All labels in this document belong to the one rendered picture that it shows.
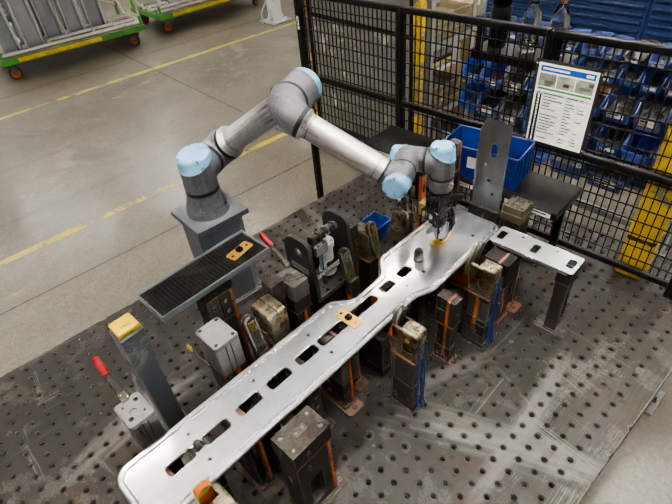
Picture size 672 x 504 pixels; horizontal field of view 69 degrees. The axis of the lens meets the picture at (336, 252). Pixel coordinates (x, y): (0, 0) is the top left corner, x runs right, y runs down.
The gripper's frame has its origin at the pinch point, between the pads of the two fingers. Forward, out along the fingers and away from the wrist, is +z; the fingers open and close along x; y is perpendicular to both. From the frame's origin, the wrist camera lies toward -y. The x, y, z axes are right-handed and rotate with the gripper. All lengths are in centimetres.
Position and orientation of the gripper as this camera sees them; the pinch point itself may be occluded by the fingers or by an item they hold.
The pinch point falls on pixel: (441, 235)
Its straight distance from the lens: 171.7
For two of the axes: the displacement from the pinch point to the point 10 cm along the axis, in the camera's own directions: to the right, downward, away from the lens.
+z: 0.8, 7.6, 6.5
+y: -6.9, 5.1, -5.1
